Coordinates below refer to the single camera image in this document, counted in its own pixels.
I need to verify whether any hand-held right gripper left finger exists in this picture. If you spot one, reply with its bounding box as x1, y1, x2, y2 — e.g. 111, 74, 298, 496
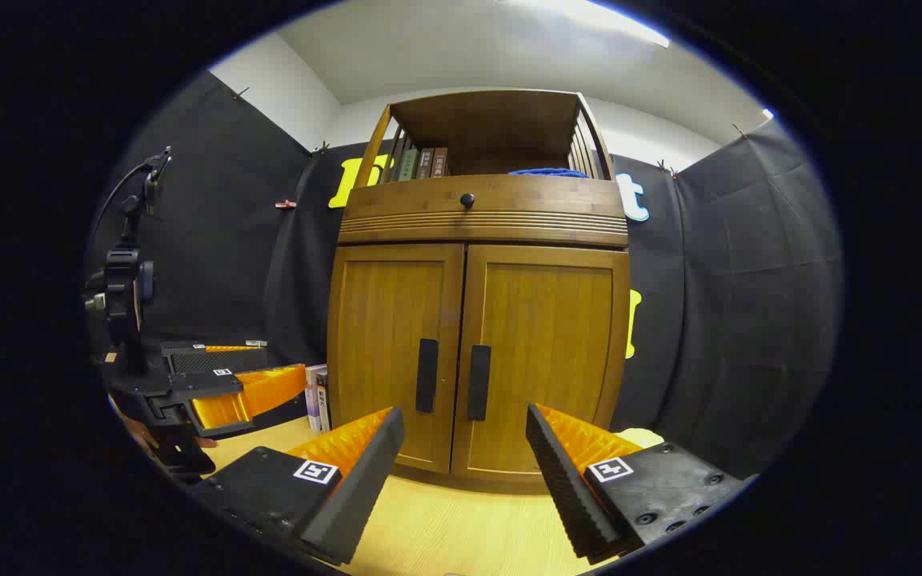
189, 406, 406, 566

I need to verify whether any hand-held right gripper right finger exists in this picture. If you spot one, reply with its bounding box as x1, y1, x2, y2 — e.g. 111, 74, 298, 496
525, 402, 750, 565

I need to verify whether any black door handle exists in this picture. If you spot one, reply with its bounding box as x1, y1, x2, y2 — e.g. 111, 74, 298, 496
416, 338, 439, 414
467, 344, 492, 422

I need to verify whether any wooden shoe cabinet door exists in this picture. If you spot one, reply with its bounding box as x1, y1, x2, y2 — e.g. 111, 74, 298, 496
451, 244, 631, 483
327, 244, 466, 474

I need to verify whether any wooden double-door shoe cabinet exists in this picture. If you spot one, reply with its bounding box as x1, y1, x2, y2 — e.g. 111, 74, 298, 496
327, 90, 631, 493

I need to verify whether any black and white book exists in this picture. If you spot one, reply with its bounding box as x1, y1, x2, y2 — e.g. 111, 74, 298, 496
316, 366, 333, 434

